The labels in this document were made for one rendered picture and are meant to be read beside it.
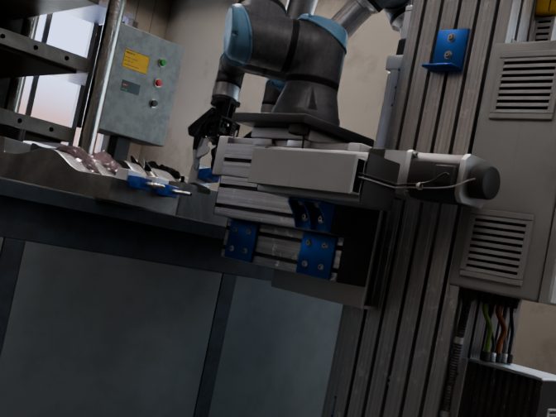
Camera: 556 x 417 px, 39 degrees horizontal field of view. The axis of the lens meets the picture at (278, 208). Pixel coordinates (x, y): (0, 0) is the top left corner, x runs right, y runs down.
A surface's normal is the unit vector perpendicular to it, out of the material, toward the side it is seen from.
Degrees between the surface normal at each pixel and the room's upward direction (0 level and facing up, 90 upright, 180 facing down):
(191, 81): 90
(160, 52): 90
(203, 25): 90
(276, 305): 90
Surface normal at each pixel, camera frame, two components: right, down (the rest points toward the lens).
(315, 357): 0.67, 0.10
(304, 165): -0.70, -0.18
